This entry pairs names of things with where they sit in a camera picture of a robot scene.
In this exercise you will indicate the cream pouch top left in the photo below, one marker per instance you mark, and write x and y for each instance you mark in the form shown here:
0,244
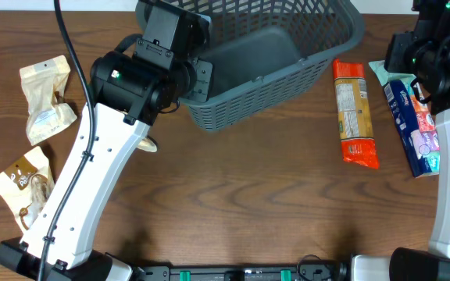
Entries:
40,83

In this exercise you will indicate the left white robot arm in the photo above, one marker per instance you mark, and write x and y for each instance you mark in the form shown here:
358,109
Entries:
125,92

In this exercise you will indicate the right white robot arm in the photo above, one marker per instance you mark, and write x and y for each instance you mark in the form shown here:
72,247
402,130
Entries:
409,264

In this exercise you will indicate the blue tissue multipack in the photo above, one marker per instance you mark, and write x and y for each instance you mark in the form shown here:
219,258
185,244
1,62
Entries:
416,128

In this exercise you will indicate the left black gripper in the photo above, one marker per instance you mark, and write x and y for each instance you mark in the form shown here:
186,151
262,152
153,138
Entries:
204,74

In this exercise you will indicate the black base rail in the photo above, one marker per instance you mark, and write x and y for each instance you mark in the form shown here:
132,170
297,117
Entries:
309,268

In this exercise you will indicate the brown and cream snack pouch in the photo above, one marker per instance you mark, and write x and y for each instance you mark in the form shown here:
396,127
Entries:
26,185

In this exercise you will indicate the orange spaghetti packet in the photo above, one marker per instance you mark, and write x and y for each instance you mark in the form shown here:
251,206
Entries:
354,120

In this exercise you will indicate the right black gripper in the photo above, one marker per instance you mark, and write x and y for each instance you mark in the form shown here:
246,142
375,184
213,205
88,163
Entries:
401,42

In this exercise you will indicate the mint green wipes packet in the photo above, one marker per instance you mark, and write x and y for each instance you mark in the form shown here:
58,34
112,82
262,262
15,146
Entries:
384,76

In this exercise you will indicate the grey plastic laundry basket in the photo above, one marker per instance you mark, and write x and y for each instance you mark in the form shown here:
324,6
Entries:
265,52

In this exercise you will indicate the crumpled cream pouch centre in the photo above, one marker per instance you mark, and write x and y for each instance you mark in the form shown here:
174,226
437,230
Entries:
148,144

